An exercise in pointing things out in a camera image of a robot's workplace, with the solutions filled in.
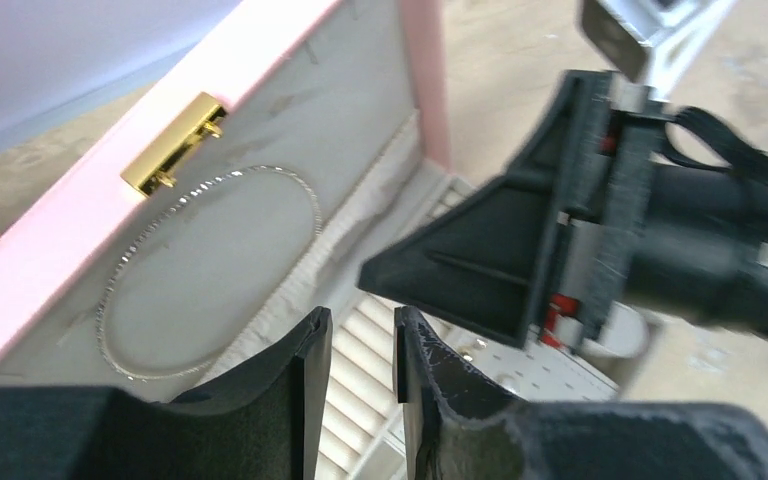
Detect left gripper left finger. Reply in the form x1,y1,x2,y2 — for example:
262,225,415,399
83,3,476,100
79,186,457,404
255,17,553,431
0,307,332,479

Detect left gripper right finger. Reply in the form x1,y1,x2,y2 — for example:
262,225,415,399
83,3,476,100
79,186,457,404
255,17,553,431
394,307,768,480

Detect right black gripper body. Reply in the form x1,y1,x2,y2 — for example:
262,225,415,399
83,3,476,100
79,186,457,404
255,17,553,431
357,70,663,347

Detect silver beaded bracelet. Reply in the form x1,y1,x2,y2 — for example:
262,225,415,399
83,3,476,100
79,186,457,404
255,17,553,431
94,164,325,384

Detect pink jewelry box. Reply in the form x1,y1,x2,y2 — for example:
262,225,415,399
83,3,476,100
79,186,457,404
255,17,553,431
0,0,664,480

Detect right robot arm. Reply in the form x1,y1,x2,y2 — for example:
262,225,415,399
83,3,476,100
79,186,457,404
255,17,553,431
357,70,768,349

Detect earrings in box tray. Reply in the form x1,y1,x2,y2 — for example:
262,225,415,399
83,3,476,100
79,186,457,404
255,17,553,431
455,337,524,396

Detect white oval pad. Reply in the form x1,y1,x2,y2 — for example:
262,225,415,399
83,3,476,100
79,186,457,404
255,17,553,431
580,302,652,386

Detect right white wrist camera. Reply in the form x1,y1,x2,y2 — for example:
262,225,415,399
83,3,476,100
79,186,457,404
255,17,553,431
579,0,735,100

